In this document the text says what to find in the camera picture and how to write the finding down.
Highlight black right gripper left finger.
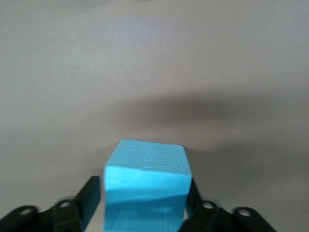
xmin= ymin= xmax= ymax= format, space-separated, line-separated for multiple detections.
xmin=0 ymin=175 xmax=101 ymax=232

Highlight light blue foam block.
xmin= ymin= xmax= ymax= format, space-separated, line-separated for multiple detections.
xmin=103 ymin=138 xmax=193 ymax=232

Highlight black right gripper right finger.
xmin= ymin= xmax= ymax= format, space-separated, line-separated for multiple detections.
xmin=183 ymin=178 xmax=276 ymax=232

